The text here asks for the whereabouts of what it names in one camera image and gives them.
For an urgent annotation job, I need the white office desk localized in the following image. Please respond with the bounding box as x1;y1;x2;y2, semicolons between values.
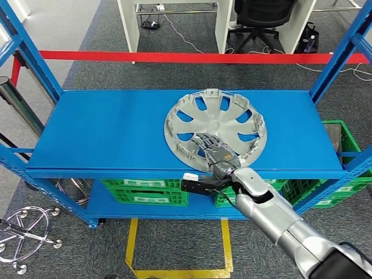
117;0;234;55
276;0;362;55

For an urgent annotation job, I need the chrome stanchion post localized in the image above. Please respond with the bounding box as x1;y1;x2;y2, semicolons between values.
13;52;56;105
0;76;92;206

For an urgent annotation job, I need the silver plastic wheel hubcap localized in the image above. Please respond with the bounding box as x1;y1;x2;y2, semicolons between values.
163;88;267;174

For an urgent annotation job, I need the short red barrier belt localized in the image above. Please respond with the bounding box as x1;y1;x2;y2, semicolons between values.
11;58;23;88

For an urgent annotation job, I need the white floor cable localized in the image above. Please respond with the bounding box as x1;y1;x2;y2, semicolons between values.
164;15;205;55
296;61;372;83

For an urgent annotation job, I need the blue metal shelf rack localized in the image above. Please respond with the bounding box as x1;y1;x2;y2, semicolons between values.
0;0;372;232

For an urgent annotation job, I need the black pole grey base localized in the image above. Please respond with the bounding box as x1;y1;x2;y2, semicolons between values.
0;132;32;162

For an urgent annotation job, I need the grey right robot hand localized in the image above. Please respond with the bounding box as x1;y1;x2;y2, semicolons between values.
190;132;241;182

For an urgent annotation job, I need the black router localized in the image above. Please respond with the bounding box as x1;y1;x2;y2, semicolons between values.
140;15;161;31

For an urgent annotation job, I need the long red barrier belt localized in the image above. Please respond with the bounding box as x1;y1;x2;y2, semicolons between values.
38;51;369;66

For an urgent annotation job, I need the black office chair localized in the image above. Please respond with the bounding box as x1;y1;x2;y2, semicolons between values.
226;0;299;54

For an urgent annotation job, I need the black stool chrome base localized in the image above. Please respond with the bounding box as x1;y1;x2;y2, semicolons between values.
0;206;63;276

